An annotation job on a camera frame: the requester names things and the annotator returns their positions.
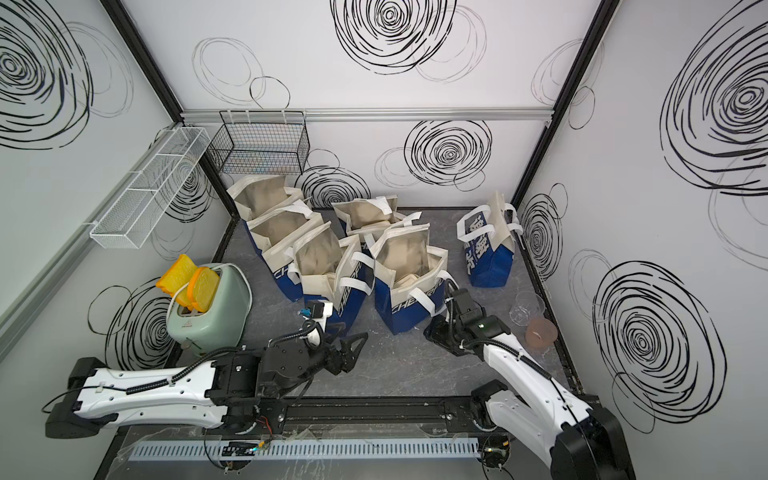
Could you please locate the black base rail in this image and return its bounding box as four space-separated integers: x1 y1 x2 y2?
122 395 607 436

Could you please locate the clear plastic cup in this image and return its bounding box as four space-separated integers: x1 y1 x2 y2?
509 291 545 327

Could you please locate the yellow toast slice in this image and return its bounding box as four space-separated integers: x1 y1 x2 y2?
186 267 220 313
156 254 198 296

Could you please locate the front yellow toast slice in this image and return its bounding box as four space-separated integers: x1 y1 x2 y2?
186 267 220 313

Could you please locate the mint green toaster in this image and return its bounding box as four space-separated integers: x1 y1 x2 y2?
166 263 253 356

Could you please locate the blue beige takeout bag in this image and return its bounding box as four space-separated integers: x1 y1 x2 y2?
286 222 375 337
245 200 324 301
227 175 304 221
456 192 523 288
332 195 422 251
369 224 453 335

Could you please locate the rear yellow toast slice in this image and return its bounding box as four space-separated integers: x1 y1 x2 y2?
156 254 198 296

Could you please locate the white wire mesh shelf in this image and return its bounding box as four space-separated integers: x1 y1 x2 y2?
89 126 210 249

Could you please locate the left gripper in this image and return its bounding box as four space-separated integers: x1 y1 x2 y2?
274 323 369 401

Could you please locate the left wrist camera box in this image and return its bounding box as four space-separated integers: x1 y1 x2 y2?
301 300 333 347

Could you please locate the pink plastic cup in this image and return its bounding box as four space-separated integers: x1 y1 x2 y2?
525 317 559 350

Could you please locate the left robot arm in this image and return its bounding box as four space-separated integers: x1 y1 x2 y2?
42 322 369 439

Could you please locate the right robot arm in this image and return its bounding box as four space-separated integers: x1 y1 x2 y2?
412 288 636 479

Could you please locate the black wire basket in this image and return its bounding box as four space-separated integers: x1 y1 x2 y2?
208 110 310 176

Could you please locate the slotted grey cable duct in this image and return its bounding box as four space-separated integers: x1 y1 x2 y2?
128 438 480 463

